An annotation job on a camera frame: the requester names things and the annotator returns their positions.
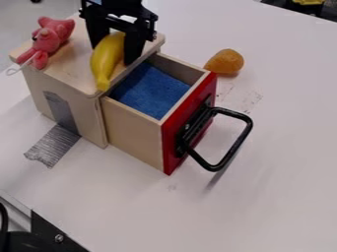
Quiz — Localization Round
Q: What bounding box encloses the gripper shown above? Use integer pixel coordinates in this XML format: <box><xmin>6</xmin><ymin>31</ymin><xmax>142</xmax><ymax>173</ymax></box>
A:
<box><xmin>77</xmin><ymin>0</ymin><xmax>160</xmax><ymax>66</ymax></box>

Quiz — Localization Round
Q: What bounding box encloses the yellow toy banana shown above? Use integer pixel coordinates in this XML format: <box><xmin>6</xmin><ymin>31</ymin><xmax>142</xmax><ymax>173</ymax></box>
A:
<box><xmin>89</xmin><ymin>31</ymin><xmax>129</xmax><ymax>93</ymax></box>

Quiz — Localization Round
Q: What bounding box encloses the drawer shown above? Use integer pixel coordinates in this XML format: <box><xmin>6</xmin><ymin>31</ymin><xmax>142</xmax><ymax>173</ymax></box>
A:
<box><xmin>99</xmin><ymin>51</ymin><xmax>256</xmax><ymax>176</ymax></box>

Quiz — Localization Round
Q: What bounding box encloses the blue foam pad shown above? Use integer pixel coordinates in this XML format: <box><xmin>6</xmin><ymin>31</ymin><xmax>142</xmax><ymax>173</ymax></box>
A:
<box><xmin>107</xmin><ymin>61</ymin><xmax>193</xmax><ymax>121</ymax></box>

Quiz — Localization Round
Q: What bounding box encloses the pink plush animal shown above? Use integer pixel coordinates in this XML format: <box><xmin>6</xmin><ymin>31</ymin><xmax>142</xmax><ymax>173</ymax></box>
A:
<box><xmin>5</xmin><ymin>16</ymin><xmax>77</xmax><ymax>77</ymax></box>

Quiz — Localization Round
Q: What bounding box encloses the cabinet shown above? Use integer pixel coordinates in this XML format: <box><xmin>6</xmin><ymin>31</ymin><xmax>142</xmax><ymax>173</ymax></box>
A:
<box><xmin>8</xmin><ymin>13</ymin><xmax>168</xmax><ymax>150</ymax></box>

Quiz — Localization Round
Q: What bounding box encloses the orange toy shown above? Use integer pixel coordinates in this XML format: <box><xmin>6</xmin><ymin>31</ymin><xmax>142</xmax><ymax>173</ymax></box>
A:
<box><xmin>202</xmin><ymin>48</ymin><xmax>245</xmax><ymax>76</ymax></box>

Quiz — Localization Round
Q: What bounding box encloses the grey tape strip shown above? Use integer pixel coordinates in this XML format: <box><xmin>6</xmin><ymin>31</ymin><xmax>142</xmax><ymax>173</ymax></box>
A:
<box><xmin>22</xmin><ymin>91</ymin><xmax>84</xmax><ymax>169</ymax></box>

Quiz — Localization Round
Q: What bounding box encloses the black metal frame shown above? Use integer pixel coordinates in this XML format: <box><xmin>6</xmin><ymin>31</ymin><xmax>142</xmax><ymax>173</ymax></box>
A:
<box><xmin>0</xmin><ymin>196</ymin><xmax>92</xmax><ymax>252</ymax></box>

